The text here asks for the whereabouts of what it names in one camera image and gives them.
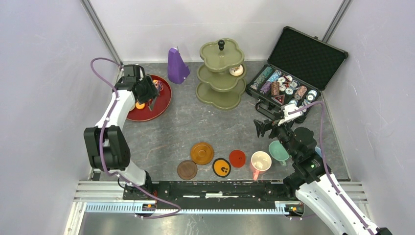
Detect pink cream mug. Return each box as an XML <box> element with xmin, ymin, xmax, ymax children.
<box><xmin>250</xmin><ymin>151</ymin><xmax>272</xmax><ymax>181</ymax></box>

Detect chocolate cream donut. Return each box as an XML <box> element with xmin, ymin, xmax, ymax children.
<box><xmin>229</xmin><ymin>65</ymin><xmax>244</xmax><ymax>76</ymax></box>

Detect light wooden round coaster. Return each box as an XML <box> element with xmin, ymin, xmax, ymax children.
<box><xmin>190</xmin><ymin>142</ymin><xmax>214</xmax><ymax>165</ymax></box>

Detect red round coaster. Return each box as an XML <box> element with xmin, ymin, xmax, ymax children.
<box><xmin>229</xmin><ymin>149</ymin><xmax>246</xmax><ymax>168</ymax></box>

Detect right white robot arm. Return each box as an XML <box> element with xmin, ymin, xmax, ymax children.
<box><xmin>254</xmin><ymin>119</ymin><xmax>391</xmax><ymax>235</ymax></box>

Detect green three-tier serving stand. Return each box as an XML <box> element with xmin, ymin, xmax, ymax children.
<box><xmin>195</xmin><ymin>38</ymin><xmax>247</xmax><ymax>110</ymax></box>

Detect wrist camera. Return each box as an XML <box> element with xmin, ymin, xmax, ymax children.
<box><xmin>122</xmin><ymin>64</ymin><xmax>145</xmax><ymax>84</ymax></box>
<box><xmin>278</xmin><ymin>103</ymin><xmax>303</xmax><ymax>126</ymax></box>

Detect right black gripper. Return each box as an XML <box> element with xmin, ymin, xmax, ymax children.
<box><xmin>253</xmin><ymin>112</ymin><xmax>298</xmax><ymax>159</ymax></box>

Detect dark wooden round coaster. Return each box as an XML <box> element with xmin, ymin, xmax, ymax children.
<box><xmin>177</xmin><ymin>160</ymin><xmax>198</xmax><ymax>180</ymax></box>

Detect teal mug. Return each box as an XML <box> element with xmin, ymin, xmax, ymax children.
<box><xmin>268</xmin><ymin>141</ymin><xmax>290</xmax><ymax>166</ymax></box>

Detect red round tray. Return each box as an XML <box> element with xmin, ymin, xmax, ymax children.
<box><xmin>127</xmin><ymin>74</ymin><xmax>172</xmax><ymax>122</ymax></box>

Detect orange round cookie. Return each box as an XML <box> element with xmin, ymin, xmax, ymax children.
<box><xmin>135</xmin><ymin>102</ymin><xmax>146</xmax><ymax>110</ymax></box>

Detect black yellow round coaster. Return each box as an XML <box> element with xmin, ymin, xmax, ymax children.
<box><xmin>212</xmin><ymin>158</ymin><xmax>231</xmax><ymax>178</ymax></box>

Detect black poker chip case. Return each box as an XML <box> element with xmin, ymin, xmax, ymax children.
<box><xmin>246</xmin><ymin>26</ymin><xmax>348</xmax><ymax>119</ymax></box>

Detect red triangle all-in button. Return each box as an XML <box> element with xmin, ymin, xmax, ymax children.
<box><xmin>271</xmin><ymin>94</ymin><xmax>285</xmax><ymax>106</ymax></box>

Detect metal tongs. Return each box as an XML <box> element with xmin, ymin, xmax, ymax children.
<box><xmin>148</xmin><ymin>91</ymin><xmax>160</xmax><ymax>111</ymax></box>

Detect pink roll cake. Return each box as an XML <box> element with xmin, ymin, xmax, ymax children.
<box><xmin>153</xmin><ymin>79</ymin><xmax>163</xmax><ymax>92</ymax></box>

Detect blue mug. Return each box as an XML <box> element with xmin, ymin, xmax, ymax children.
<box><xmin>315</xmin><ymin>147</ymin><xmax>322</xmax><ymax>157</ymax></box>

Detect purple metronome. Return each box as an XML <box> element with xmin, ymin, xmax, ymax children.
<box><xmin>167</xmin><ymin>47</ymin><xmax>190</xmax><ymax>85</ymax></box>

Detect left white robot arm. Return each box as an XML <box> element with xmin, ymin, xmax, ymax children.
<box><xmin>84</xmin><ymin>64</ymin><xmax>159</xmax><ymax>200</ymax></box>

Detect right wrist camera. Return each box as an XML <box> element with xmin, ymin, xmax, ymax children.
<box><xmin>278</xmin><ymin>103</ymin><xmax>303</xmax><ymax>126</ymax></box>

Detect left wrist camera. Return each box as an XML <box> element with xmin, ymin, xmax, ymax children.
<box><xmin>122</xmin><ymin>64</ymin><xmax>145</xmax><ymax>84</ymax></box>

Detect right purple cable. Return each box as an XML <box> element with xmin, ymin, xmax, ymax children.
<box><xmin>288</xmin><ymin>100</ymin><xmax>378</xmax><ymax>235</ymax></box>

